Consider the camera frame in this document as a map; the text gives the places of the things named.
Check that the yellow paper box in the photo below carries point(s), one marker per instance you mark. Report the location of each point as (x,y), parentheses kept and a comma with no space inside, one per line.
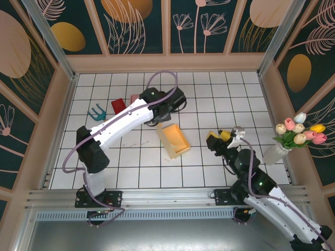
(175,136)

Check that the teal toy rake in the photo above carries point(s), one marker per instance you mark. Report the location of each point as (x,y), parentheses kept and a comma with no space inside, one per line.
(98,113)

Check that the red toy shovel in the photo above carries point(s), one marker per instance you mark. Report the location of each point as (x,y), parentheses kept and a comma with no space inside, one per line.
(118,105)

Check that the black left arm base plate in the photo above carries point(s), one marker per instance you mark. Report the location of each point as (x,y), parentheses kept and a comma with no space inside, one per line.
(112,196)

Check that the aluminium frame post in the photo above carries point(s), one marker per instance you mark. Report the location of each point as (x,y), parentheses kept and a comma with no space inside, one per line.
(52,39)
(280,34)

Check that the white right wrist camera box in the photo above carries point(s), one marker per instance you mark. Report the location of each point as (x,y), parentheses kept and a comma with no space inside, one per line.
(236,136)

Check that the pink paper box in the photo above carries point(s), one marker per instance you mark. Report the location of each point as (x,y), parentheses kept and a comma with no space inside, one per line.
(134,98)

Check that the white vase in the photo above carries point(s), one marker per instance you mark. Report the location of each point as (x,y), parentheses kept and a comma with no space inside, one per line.
(273,155)

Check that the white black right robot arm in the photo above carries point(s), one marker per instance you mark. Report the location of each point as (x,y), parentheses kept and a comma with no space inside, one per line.
(282,214)

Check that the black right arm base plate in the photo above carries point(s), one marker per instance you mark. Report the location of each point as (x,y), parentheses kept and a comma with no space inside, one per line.
(222,196)

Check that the grey metal sheet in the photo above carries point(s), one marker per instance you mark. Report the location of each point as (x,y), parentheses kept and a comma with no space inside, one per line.
(167,235)

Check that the aluminium mounting rail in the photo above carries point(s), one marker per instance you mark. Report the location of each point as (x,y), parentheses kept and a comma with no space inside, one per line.
(167,196)

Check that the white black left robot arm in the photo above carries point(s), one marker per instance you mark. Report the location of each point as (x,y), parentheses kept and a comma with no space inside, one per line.
(123,123)

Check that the artificial tulip bouquet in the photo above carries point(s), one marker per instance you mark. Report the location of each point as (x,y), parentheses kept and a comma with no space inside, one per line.
(298,130)

